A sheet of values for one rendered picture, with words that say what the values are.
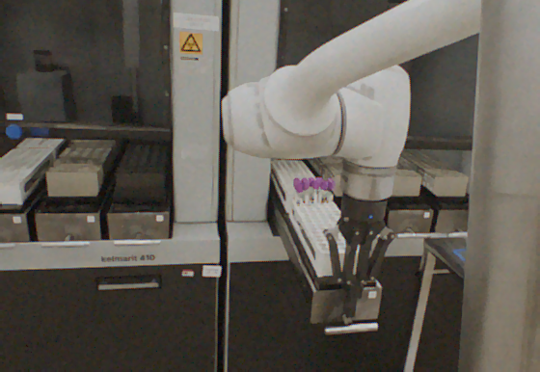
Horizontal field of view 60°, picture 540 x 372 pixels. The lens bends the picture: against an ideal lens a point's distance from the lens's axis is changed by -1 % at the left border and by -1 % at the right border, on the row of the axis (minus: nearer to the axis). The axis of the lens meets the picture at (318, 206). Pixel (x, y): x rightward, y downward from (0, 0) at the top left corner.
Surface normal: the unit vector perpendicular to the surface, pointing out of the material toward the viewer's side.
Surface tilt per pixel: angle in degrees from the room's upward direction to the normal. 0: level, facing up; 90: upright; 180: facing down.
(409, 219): 90
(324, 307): 90
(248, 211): 90
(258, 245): 90
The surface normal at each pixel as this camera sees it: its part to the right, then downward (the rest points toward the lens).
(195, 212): 0.25, 0.37
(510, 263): -0.82, 0.08
